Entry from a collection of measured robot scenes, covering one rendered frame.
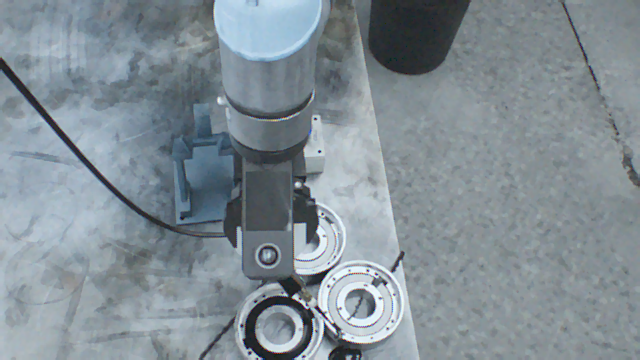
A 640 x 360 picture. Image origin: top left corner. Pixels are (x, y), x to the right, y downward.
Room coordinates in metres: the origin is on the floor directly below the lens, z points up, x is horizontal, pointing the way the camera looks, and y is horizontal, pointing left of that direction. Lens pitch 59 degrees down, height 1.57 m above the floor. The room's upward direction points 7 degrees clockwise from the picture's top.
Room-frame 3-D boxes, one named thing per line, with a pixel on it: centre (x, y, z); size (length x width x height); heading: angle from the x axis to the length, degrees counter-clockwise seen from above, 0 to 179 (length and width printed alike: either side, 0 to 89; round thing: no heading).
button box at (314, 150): (0.51, 0.04, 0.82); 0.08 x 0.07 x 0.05; 12
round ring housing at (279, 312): (0.23, 0.03, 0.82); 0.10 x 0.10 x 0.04
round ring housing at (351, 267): (0.28, -0.06, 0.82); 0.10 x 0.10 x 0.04
